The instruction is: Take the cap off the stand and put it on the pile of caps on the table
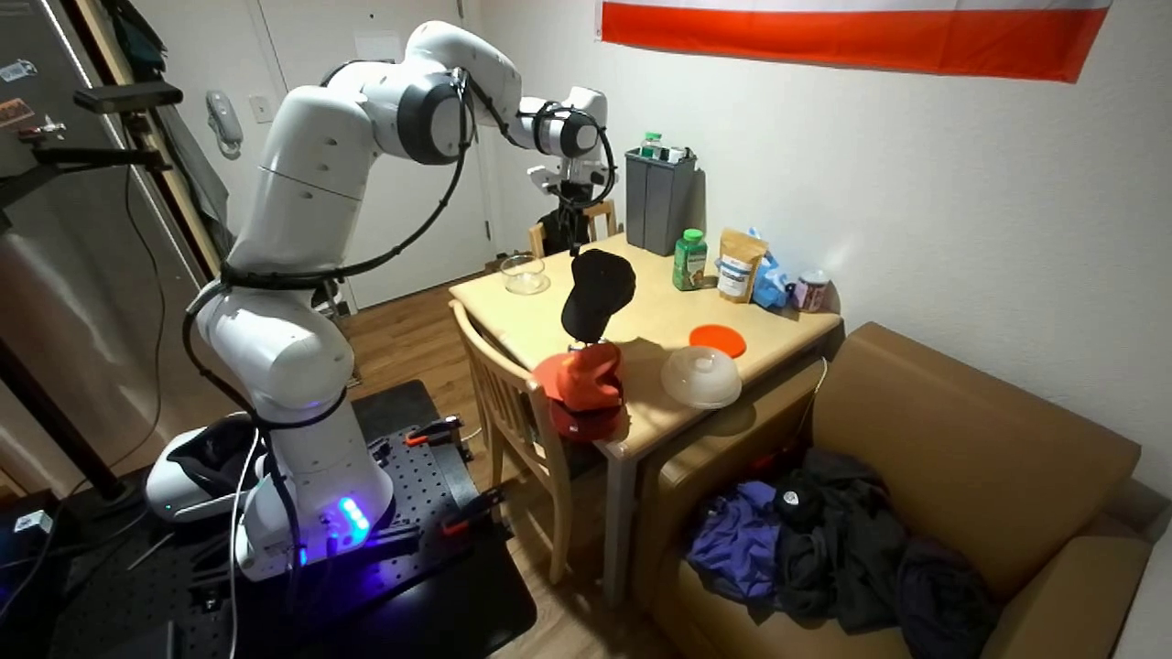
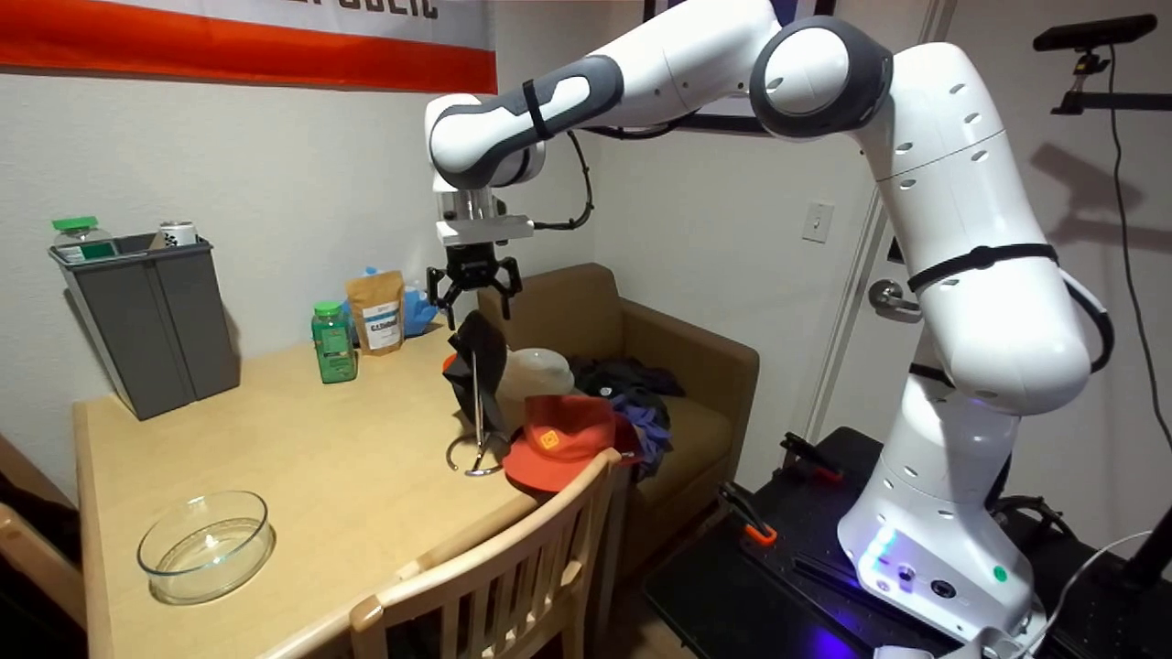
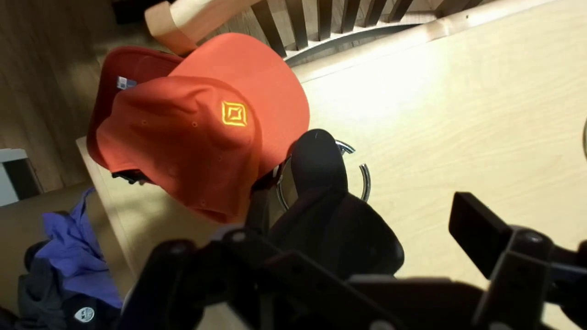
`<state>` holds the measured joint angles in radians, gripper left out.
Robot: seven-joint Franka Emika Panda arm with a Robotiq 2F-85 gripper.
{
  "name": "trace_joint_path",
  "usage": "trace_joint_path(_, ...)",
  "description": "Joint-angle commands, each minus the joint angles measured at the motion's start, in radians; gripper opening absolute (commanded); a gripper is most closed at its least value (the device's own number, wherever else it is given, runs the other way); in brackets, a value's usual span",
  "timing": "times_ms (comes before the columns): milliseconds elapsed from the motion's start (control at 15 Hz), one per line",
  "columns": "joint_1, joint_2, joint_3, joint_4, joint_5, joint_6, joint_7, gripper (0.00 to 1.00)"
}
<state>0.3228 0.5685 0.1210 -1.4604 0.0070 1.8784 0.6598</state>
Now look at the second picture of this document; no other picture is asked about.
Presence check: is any black camera on stand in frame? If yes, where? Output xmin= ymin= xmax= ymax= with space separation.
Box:
xmin=1031 ymin=12 xmax=1172 ymax=119

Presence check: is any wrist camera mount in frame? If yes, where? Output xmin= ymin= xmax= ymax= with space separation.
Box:
xmin=433 ymin=179 xmax=537 ymax=250

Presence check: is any small white container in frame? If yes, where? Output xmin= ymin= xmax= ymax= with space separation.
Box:
xmin=155 ymin=218 xmax=203 ymax=251

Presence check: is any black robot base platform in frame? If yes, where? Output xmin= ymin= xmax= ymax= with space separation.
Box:
xmin=636 ymin=425 xmax=1172 ymax=659

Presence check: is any clear glass bowl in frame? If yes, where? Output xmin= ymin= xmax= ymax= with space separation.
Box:
xmin=130 ymin=488 xmax=278 ymax=611

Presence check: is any orange cap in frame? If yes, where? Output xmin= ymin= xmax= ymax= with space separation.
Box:
xmin=502 ymin=391 xmax=642 ymax=499

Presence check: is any brown paper pouch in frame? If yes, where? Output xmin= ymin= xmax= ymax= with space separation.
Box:
xmin=345 ymin=267 xmax=410 ymax=358

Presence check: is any green plastic bottle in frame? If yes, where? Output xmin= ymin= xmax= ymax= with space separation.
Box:
xmin=308 ymin=292 xmax=364 ymax=388

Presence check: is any dark grey cap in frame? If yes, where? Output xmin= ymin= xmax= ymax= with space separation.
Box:
xmin=439 ymin=308 xmax=509 ymax=442

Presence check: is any grey plastic bin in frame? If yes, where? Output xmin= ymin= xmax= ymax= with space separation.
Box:
xmin=46 ymin=229 xmax=246 ymax=425

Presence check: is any white door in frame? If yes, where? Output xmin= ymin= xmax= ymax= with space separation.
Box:
xmin=839 ymin=0 xmax=1172 ymax=554

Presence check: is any wooden chair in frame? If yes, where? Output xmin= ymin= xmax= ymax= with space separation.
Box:
xmin=0 ymin=436 xmax=87 ymax=632
xmin=345 ymin=446 xmax=636 ymax=659

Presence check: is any silver door handle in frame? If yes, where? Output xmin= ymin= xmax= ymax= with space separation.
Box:
xmin=869 ymin=275 xmax=922 ymax=325

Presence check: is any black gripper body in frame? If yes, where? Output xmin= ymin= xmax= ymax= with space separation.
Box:
xmin=439 ymin=237 xmax=509 ymax=295

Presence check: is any purple clothing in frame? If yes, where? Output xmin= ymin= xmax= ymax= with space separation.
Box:
xmin=607 ymin=391 xmax=673 ymax=479

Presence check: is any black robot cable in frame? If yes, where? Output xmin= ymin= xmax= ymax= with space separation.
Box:
xmin=521 ymin=78 xmax=1118 ymax=378

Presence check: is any red and white banner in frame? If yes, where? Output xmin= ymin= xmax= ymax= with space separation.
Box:
xmin=0 ymin=0 xmax=502 ymax=98

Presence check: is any green capped bottle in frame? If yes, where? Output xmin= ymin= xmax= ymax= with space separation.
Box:
xmin=46 ymin=213 xmax=122 ymax=267

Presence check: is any blue plastic bag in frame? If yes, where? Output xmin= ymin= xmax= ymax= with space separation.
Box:
xmin=399 ymin=285 xmax=443 ymax=340

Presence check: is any black clothing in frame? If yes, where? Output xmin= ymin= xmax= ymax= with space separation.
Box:
xmin=571 ymin=350 xmax=687 ymax=403

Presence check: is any brown armchair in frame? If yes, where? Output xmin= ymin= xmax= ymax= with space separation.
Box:
xmin=472 ymin=258 xmax=763 ymax=577

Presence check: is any metal wire cap stand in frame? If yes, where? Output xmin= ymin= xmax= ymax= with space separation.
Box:
xmin=443 ymin=399 xmax=505 ymax=483

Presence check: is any white light switch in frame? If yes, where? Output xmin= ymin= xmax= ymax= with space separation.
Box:
xmin=797 ymin=197 xmax=839 ymax=244

